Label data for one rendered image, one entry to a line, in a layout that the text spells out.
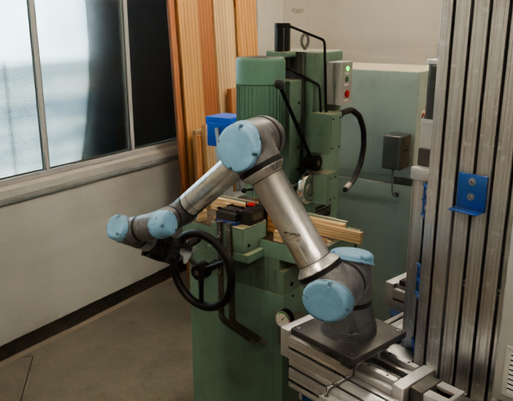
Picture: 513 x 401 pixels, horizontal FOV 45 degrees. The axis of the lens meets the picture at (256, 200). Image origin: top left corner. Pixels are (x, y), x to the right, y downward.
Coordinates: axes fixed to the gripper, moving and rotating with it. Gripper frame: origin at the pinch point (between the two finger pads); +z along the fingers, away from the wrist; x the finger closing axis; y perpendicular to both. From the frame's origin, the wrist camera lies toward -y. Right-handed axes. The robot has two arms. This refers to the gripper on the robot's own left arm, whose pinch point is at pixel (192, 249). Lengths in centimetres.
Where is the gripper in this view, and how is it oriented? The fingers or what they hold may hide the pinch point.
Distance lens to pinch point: 202.4
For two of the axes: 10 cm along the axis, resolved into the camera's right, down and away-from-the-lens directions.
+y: -2.9, 9.4, -1.6
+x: 8.0, 1.5, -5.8
